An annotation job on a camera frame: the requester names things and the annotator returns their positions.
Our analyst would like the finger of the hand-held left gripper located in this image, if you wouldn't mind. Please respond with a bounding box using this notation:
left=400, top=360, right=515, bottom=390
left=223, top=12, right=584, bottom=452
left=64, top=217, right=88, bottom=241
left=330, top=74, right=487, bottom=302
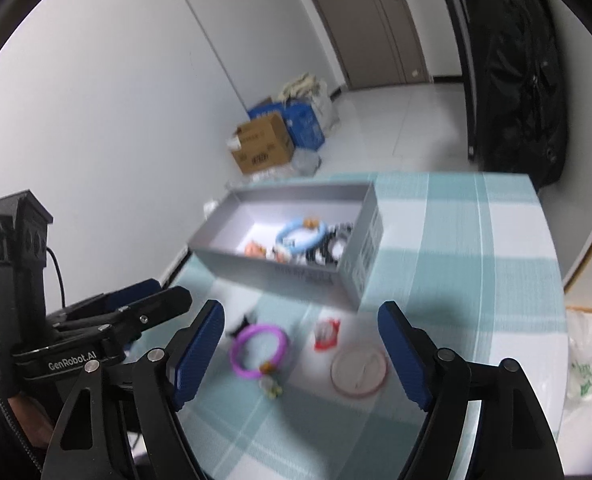
left=58, top=286, right=193, bottom=349
left=51, top=278, right=161, bottom=323

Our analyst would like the blue cardboard box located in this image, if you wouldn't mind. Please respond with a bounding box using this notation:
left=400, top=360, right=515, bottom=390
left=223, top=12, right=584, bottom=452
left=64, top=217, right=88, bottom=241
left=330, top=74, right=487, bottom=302
left=248, top=100, right=325, bottom=150

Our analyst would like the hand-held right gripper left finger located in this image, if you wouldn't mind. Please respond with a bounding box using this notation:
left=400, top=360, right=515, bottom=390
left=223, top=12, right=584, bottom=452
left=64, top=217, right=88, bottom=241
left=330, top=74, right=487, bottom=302
left=41, top=299, right=225, bottom=480

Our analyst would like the clear plastic bag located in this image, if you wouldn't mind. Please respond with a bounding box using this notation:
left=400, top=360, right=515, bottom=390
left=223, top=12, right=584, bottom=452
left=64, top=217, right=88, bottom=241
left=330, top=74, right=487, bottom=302
left=291, top=149, right=323, bottom=177

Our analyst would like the blue ring bracelet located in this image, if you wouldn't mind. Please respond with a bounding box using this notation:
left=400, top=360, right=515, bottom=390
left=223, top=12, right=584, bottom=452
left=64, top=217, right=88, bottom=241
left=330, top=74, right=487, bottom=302
left=275, top=218, right=329, bottom=256

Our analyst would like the crumpled plastic wrap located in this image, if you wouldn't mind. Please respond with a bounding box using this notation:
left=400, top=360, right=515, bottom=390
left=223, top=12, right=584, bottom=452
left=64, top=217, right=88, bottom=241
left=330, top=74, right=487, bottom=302
left=202, top=170, right=257, bottom=222

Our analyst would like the small pale charm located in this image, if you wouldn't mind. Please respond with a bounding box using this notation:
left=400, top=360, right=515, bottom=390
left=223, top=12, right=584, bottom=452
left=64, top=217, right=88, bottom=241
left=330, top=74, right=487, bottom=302
left=258, top=377, right=285, bottom=401

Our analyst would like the black coat rack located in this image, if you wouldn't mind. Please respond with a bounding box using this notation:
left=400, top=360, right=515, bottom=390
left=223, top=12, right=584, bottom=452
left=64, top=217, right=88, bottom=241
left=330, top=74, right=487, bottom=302
left=430, top=0, right=479, bottom=162

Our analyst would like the white green plastic bag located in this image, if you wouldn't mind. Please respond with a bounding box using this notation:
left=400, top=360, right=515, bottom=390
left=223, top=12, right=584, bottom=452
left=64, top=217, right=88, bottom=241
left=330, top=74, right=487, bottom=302
left=566, top=309, right=592, bottom=402

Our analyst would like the thin wall cable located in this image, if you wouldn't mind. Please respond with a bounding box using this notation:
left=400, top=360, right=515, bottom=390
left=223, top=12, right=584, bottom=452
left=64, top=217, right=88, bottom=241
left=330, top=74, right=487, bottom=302
left=163, top=0, right=249, bottom=124

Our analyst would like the purple ring bracelet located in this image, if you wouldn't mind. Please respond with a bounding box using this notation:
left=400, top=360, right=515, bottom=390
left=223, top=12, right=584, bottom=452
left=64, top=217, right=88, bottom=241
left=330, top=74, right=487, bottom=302
left=229, top=324, right=289, bottom=379

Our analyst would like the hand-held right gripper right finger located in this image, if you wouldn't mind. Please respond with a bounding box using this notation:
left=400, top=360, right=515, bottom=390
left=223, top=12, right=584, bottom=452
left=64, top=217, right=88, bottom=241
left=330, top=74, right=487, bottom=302
left=377, top=301, right=565, bottom=480

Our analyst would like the white plastic bag on floor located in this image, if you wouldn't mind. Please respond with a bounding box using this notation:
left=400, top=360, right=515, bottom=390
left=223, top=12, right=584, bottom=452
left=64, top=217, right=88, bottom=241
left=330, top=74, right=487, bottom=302
left=278, top=72, right=335, bottom=130

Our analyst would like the pink rimmed round dish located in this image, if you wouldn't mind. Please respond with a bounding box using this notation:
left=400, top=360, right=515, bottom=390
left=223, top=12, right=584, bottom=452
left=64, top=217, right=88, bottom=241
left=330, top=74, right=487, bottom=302
left=330, top=342, right=389, bottom=400

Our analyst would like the grey brown door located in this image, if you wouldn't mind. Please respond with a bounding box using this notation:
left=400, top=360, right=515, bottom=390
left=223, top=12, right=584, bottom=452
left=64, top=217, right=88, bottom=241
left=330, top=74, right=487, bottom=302
left=296, top=0, right=433, bottom=87

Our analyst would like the brown cardboard box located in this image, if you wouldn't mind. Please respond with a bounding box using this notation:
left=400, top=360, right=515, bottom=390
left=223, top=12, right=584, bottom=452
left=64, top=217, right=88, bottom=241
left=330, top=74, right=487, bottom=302
left=232, top=112, right=296, bottom=175

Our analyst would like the black hair clip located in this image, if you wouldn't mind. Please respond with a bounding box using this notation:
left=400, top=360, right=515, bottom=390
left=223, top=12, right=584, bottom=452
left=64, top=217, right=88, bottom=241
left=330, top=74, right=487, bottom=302
left=226, top=312, right=257, bottom=339

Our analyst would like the small red toy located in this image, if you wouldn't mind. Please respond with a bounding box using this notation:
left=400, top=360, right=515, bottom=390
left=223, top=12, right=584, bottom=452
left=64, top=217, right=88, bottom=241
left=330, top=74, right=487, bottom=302
left=313, top=317, right=341, bottom=351

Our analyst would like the grey cardboard box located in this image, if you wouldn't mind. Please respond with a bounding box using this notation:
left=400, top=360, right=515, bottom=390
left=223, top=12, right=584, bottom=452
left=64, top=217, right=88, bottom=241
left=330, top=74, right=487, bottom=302
left=188, top=182, right=385, bottom=311

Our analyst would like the teal checked tablecloth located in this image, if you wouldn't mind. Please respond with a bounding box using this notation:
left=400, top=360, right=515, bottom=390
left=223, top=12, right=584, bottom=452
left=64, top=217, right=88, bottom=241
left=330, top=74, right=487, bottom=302
left=161, top=172, right=564, bottom=480

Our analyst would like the person's left hand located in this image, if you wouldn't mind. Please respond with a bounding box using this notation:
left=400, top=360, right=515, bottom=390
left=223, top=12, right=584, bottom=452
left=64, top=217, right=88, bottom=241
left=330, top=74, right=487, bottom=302
left=7, top=396, right=65, bottom=445

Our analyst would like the black backpack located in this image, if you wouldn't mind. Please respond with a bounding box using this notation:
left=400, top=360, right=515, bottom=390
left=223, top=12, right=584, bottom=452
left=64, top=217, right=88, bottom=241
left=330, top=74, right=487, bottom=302
left=463, top=0, right=569, bottom=192

